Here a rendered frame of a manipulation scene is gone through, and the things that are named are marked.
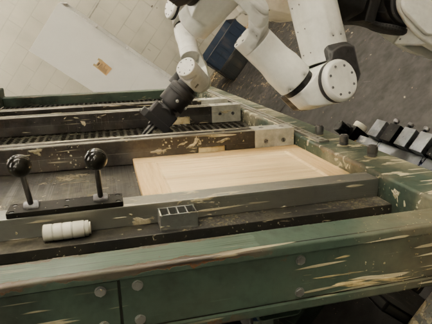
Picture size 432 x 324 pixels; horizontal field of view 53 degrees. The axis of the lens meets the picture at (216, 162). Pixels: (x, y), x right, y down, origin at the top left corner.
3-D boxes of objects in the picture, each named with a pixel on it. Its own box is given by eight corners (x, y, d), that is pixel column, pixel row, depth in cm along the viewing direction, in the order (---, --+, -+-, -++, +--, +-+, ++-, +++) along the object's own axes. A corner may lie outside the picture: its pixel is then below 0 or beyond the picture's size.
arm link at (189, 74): (193, 108, 140) (216, 81, 140) (176, 93, 131) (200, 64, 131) (173, 92, 146) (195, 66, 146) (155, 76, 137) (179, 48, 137)
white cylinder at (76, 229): (43, 244, 74) (91, 238, 76) (40, 229, 73) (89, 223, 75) (45, 237, 77) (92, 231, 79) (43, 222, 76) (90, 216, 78)
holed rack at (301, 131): (328, 141, 121) (328, 139, 121) (319, 143, 120) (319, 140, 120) (200, 86, 275) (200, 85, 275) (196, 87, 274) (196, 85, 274)
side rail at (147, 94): (197, 106, 269) (196, 88, 266) (4, 117, 244) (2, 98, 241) (194, 104, 277) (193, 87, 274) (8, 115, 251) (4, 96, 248)
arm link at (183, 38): (171, 56, 143) (163, 14, 152) (198, 62, 149) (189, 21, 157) (186, 33, 135) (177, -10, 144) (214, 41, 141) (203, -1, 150)
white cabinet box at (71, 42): (220, 114, 502) (58, 1, 431) (191, 154, 512) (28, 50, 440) (211, 103, 558) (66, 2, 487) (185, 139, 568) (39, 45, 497)
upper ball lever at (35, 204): (44, 217, 78) (28, 164, 68) (20, 220, 77) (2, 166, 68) (44, 201, 80) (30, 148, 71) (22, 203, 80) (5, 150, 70)
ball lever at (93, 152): (112, 209, 81) (107, 157, 71) (90, 212, 80) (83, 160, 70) (110, 194, 83) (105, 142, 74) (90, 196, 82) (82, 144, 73)
